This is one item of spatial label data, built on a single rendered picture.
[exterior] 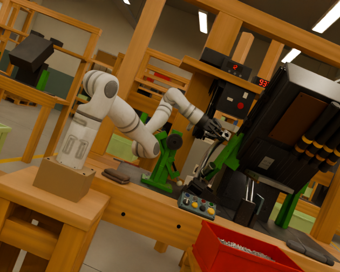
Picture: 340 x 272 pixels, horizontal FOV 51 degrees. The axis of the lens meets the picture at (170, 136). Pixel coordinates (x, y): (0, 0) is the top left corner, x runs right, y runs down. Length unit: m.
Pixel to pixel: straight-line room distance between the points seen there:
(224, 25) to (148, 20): 0.42
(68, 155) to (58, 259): 0.32
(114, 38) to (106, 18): 0.76
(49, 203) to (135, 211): 0.41
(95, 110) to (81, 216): 0.34
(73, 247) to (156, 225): 0.40
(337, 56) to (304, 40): 0.21
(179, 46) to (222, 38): 10.06
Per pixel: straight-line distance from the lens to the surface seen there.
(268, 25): 2.12
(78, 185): 1.18
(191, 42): 12.09
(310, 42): 2.19
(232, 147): 1.64
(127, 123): 1.33
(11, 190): 1.16
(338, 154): 1.60
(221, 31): 2.05
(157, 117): 1.60
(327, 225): 2.31
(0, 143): 1.42
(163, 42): 12.17
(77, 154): 1.20
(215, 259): 1.15
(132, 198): 1.40
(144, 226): 1.43
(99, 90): 1.18
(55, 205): 1.12
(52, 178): 1.20
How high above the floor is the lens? 1.21
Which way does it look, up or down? 3 degrees down
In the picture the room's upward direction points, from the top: 22 degrees clockwise
